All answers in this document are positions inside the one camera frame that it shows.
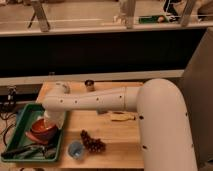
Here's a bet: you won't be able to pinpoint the red-brown bowl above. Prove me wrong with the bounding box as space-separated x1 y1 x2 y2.
30 119 58 141

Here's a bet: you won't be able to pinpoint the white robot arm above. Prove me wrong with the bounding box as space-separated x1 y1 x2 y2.
42 79 198 171

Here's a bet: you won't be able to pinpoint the green plastic tray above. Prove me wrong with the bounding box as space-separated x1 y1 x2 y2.
1 103 63 163

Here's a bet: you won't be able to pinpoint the small metal cup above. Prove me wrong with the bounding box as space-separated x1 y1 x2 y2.
85 80 95 92

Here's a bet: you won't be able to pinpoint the brown grape bunch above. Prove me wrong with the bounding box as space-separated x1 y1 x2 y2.
80 130 106 153

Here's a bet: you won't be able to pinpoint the blue small bowl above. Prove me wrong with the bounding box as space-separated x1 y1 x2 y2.
68 141 84 160

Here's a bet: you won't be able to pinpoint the black cables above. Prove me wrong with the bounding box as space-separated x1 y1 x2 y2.
0 86 22 148

